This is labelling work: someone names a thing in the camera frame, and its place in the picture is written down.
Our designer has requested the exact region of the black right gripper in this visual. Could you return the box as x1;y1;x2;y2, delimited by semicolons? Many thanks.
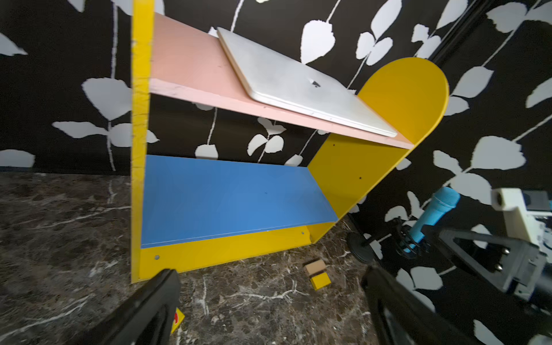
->
424;226;551;311

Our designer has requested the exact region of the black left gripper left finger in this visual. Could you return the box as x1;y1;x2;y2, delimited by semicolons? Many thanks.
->
73;269;181;344

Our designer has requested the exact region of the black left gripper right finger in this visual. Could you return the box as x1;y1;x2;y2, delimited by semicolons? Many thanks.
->
361;264;474;344

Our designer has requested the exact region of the silver laptop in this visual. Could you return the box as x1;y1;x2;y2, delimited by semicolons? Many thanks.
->
217;27;398;137

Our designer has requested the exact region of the yellow number cube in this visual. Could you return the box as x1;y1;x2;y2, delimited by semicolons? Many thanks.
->
171;308;185;334

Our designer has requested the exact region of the yellow flat block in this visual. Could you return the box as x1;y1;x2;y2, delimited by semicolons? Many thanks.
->
310;272;331;290

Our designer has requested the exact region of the wooden block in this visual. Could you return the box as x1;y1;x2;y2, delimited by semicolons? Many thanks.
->
303;259;326;277

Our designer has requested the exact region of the yellow two-tier toy shelf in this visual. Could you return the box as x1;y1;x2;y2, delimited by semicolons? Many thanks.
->
131;1;449;282

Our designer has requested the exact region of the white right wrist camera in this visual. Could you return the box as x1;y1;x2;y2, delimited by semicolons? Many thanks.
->
491;188;551;247

